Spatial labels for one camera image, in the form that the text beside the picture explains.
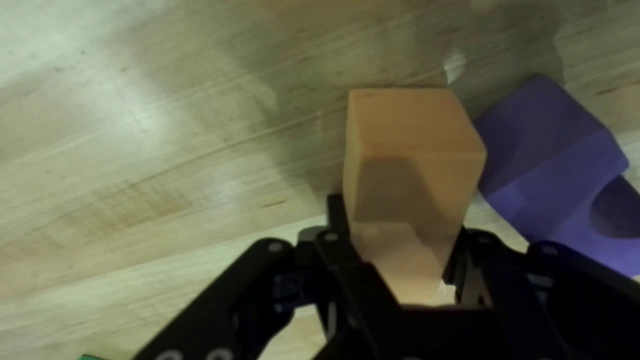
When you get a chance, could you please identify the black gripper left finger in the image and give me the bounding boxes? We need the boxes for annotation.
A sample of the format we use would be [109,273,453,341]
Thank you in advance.
[130,191,403,360]

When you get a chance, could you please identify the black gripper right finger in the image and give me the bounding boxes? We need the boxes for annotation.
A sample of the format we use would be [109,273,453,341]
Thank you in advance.
[441,224,640,360]

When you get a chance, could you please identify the purple foam arch block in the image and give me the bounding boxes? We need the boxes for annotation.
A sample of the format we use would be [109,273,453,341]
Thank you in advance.
[469,72,640,279]

